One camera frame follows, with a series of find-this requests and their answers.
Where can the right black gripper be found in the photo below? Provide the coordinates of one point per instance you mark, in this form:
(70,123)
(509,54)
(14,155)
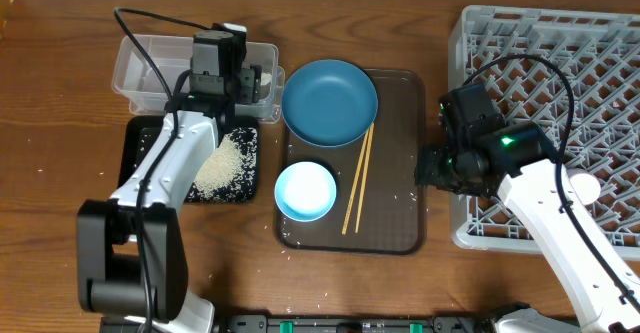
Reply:
(428,170)

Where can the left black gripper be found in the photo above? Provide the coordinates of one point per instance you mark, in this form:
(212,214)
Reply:
(252,89)

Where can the white napkin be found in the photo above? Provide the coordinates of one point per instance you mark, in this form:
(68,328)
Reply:
(266,79)

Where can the pile of white rice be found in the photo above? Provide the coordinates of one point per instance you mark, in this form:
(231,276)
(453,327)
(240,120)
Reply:
(228,174)

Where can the dark blue plate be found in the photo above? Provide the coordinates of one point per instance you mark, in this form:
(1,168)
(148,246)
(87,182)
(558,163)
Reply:
(329,103)

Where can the white paper cup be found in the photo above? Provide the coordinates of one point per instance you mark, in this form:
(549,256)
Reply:
(585,184)

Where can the light blue rice bowl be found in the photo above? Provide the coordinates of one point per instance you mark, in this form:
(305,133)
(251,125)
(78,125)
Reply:
(305,191)

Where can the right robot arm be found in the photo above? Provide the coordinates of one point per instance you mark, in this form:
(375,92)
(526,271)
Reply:
(519,166)

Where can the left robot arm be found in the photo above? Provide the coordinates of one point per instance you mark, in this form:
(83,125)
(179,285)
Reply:
(130,254)

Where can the grey dishwasher rack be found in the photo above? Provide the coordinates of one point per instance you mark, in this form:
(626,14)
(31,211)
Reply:
(599,54)

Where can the brown serving tray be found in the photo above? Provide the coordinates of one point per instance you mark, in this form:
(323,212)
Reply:
(390,219)

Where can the black rectangular bin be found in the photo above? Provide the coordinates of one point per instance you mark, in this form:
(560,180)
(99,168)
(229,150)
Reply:
(142,132)

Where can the clear plastic bin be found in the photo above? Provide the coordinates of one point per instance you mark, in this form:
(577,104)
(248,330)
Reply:
(134,79)

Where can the right wooden chopstick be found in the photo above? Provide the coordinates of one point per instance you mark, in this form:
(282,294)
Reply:
(365,178)

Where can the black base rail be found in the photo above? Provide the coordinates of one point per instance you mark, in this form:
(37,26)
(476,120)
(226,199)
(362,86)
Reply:
(290,324)

